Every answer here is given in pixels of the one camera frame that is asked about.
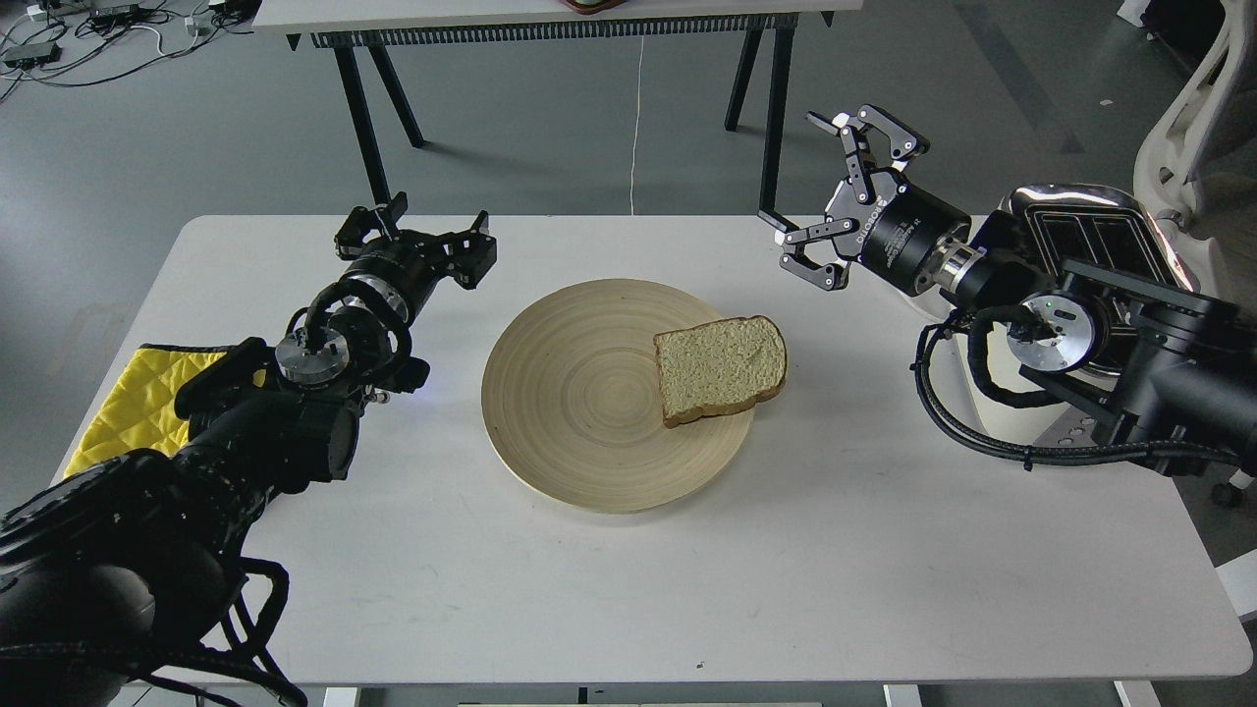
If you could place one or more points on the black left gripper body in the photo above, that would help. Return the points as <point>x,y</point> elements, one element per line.
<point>405,270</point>

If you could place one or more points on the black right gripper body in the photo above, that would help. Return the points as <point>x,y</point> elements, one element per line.
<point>897,230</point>

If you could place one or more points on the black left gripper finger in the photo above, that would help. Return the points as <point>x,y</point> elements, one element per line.
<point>471,253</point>
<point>351,239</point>

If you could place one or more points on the slice of brown bread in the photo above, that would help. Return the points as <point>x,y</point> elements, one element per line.
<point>719,368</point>

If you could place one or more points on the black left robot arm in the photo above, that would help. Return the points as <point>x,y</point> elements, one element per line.
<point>136,564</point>

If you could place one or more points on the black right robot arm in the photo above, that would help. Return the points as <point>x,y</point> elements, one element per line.
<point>1185,398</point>

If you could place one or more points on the white and chrome toaster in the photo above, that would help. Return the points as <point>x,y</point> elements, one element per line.
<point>1043,381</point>

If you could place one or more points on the round wooden plate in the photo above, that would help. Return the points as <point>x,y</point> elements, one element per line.
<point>571,400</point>

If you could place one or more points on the background table with black legs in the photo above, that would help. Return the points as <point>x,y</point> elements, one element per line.
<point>674,106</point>

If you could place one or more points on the brown object on background table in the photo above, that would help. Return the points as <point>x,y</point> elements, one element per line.
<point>590,7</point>

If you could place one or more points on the white office chair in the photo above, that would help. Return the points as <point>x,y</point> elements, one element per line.
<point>1205,121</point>

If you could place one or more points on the yellow quilted cloth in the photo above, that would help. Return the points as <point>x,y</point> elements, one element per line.
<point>139,410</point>

